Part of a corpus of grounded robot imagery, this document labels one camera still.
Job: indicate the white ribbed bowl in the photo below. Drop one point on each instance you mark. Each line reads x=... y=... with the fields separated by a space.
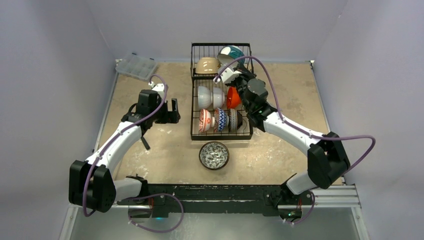
x=204 y=97

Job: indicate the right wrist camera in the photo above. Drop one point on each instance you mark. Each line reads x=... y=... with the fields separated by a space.
x=226 y=75

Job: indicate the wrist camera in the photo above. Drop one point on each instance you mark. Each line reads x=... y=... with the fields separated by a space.
x=160 y=88
x=226 y=75

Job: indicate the orange white bowl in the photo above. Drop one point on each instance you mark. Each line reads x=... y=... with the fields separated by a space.
x=233 y=99

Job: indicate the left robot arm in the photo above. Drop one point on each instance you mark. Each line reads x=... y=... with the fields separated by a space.
x=91 y=184

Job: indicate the aluminium frame rail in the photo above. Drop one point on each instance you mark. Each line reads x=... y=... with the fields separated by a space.
x=336 y=215

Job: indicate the red patterned black bowl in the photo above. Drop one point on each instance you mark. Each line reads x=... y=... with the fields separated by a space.
x=221 y=120

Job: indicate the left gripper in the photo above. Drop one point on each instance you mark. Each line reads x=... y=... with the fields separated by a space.
x=171 y=116

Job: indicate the clear plastic organizer box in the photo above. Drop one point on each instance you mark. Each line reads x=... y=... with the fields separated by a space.
x=137 y=67

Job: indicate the grey floral black bowl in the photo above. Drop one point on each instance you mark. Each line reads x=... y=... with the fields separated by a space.
x=214 y=155

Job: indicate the brown beige bowl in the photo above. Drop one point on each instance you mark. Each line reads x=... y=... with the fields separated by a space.
x=235 y=120

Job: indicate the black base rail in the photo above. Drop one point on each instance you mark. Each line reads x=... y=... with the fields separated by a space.
x=267 y=200

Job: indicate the small hammer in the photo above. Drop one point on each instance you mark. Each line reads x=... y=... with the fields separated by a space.
x=145 y=143

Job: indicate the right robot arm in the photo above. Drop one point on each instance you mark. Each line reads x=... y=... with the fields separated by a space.
x=326 y=157

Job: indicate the cream beige bowl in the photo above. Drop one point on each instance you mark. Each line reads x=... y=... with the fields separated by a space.
x=207 y=66

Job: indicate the teal white bowl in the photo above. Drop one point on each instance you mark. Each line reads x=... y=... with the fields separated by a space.
x=229 y=53

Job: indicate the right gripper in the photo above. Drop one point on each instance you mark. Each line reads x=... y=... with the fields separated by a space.
x=241 y=78

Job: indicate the red floral bowl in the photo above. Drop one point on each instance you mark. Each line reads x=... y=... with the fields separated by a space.
x=205 y=120

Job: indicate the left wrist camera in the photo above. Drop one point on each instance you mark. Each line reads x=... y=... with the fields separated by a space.
x=160 y=88

